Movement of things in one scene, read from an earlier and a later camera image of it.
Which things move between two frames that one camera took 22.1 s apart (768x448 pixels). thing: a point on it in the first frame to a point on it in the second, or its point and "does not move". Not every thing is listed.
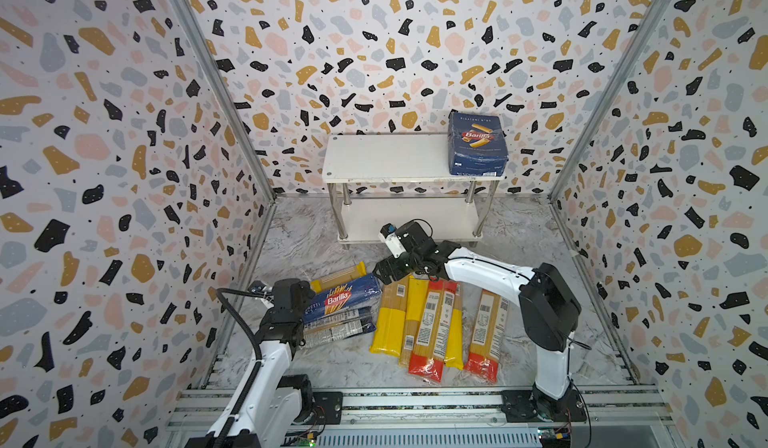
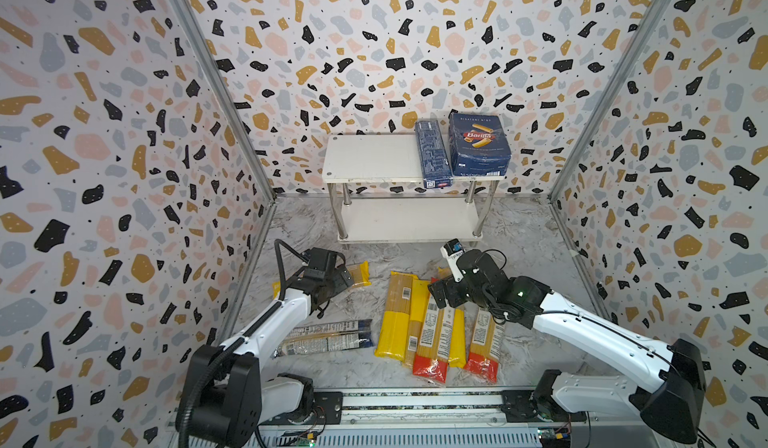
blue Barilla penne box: [477, 143] does not move
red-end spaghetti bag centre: [426, 361] does not move
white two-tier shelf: [377, 179] does not move
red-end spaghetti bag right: [488, 337] does not move
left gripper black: [303, 294] to [339, 283]
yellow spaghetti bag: [388, 336] does not move
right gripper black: [392, 265] to [448, 289]
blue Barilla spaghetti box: [336, 300] to [436, 168]
